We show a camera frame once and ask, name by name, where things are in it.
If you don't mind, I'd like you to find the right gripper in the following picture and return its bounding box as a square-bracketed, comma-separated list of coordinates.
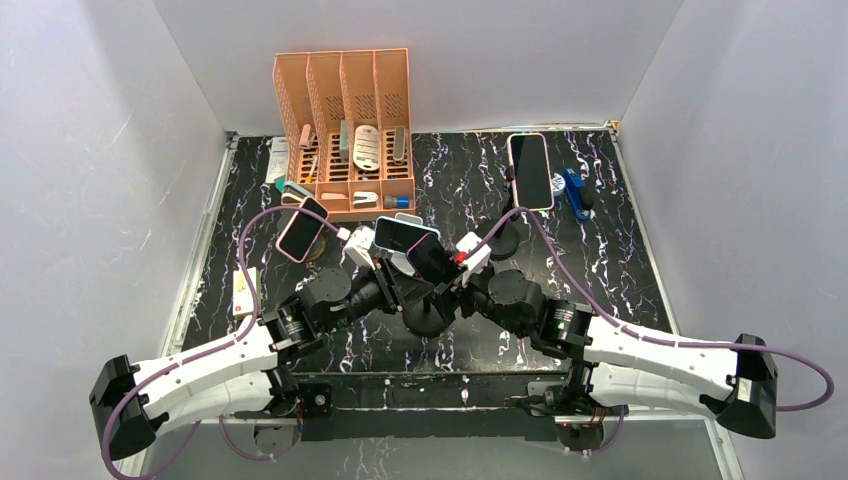
[426, 262, 529, 339]

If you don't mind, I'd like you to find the black round-base phone stand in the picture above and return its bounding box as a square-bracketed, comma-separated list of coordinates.
[402, 282, 459, 338]

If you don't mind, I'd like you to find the magenta-edged black smartphone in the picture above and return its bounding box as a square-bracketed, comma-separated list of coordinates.
[406, 232, 461, 285]

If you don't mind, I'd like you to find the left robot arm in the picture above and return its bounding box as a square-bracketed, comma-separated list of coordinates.
[89, 259, 431, 461]

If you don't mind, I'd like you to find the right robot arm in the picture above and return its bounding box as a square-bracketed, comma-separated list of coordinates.
[433, 270, 777, 439]

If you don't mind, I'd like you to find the white folding phone stand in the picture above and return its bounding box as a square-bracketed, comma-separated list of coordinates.
[390, 212, 423, 277]

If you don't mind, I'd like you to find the black tall phone stand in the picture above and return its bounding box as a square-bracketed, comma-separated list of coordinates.
[475, 166, 520, 260]

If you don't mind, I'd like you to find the blue-edged smartphone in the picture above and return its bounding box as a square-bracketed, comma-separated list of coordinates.
[374, 216, 441, 254]

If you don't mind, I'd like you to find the grey bottle blue cap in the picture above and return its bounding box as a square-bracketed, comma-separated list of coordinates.
[383, 195, 411, 209]

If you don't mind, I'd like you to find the white stapler in organizer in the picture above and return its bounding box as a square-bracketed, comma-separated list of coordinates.
[351, 191, 379, 209]

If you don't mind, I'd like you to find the pink-cased left smartphone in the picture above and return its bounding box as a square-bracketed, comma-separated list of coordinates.
[276, 197, 329, 263]

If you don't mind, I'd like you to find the white oval label tag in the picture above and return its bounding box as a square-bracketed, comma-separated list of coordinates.
[351, 125, 381, 172]

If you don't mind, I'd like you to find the small yellow white box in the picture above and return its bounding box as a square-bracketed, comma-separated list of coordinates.
[232, 267, 260, 319]

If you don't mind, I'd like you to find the small white blue bottle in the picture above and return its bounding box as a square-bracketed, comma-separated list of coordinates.
[551, 173, 566, 201]

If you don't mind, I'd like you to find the teal small box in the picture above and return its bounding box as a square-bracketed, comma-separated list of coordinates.
[275, 177, 313, 204]

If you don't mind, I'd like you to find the beige long stapler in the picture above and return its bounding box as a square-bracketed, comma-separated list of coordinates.
[391, 125, 406, 163]

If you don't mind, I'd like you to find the pink-cased tall smartphone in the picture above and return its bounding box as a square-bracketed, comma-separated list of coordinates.
[508, 133, 554, 211]

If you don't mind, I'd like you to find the blue stapler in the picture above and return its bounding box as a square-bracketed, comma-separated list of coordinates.
[564, 168, 594, 222]

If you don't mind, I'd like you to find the white paper packet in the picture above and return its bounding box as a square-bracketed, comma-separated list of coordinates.
[265, 136, 289, 184]

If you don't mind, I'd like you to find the green white small box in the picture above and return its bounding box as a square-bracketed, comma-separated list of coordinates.
[339, 120, 350, 162]

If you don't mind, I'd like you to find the pink eraser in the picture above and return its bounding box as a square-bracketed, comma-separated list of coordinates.
[298, 124, 313, 149]

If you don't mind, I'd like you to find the orange plastic file organizer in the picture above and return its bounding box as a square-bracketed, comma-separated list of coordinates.
[272, 48, 416, 222]

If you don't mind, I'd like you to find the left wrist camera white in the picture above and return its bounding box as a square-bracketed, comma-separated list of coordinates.
[343, 226, 375, 270]

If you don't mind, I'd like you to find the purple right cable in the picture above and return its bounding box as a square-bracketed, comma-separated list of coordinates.
[476, 207, 836, 413]

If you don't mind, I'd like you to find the purple cable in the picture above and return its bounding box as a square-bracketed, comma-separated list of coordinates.
[100, 206, 351, 480]
[476, 207, 836, 413]

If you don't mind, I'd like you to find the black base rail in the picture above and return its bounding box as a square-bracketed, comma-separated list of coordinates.
[225, 372, 664, 458]

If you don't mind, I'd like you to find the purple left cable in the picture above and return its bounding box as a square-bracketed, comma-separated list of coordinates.
[100, 206, 351, 480]

